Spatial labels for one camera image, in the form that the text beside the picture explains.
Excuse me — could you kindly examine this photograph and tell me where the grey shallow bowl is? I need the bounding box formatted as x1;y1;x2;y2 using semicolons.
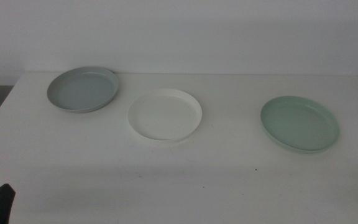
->
46;65;120;114

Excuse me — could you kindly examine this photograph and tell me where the white shallow bowl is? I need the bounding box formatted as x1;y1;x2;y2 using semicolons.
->
127;88;203;142

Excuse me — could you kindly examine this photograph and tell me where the green shallow bowl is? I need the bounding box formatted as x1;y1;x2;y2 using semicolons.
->
260;95;341;154

